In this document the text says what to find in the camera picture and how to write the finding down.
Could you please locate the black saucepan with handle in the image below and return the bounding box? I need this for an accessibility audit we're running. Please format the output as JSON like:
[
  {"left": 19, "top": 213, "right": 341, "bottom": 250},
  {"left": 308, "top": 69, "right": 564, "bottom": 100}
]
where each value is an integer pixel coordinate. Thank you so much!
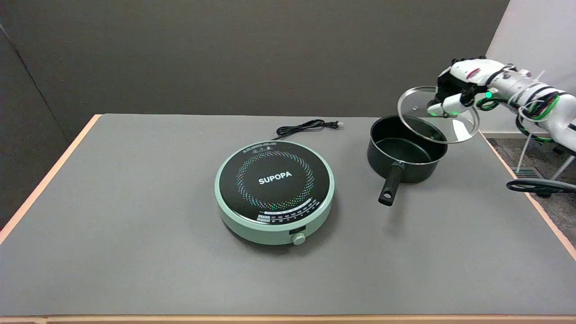
[{"left": 367, "top": 115, "right": 448, "bottom": 207}]

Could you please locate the glass pot lid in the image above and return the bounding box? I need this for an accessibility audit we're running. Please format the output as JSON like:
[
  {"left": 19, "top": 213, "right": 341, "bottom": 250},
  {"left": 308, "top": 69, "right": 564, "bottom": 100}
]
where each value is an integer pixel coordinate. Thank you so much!
[{"left": 397, "top": 86, "right": 481, "bottom": 144}]

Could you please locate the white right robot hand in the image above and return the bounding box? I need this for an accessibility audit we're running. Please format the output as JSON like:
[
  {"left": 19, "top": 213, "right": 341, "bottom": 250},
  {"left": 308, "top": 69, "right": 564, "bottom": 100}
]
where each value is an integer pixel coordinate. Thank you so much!
[{"left": 427, "top": 57, "right": 514, "bottom": 117}]

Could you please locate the black power cord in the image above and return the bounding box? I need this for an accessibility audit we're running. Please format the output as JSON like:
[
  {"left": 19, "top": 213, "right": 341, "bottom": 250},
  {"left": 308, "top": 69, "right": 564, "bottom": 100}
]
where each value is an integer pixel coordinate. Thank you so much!
[{"left": 270, "top": 119, "right": 344, "bottom": 141}]

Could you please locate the black chair base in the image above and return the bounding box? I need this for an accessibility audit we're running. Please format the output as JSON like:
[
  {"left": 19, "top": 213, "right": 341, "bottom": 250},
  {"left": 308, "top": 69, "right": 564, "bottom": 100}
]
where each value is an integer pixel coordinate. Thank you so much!
[{"left": 506, "top": 155, "right": 576, "bottom": 198}]

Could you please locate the green induction cooktop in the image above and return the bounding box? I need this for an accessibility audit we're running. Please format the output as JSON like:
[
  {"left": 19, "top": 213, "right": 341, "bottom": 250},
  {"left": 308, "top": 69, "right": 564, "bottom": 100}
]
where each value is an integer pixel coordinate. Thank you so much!
[{"left": 215, "top": 140, "right": 335, "bottom": 246}]

